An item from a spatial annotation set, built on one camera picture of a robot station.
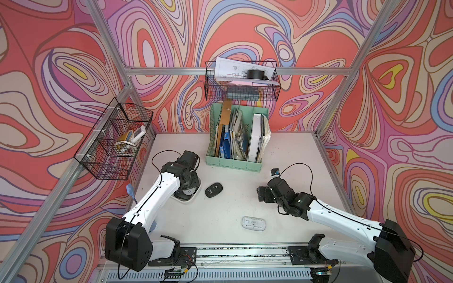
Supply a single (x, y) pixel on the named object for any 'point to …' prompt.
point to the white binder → (255, 128)
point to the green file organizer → (214, 117)
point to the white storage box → (193, 196)
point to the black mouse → (213, 190)
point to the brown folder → (225, 119)
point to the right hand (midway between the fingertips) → (267, 193)
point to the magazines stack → (236, 129)
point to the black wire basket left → (112, 148)
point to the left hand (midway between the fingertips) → (192, 184)
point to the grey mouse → (189, 191)
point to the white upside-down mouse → (253, 223)
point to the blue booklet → (225, 147)
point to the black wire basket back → (239, 91)
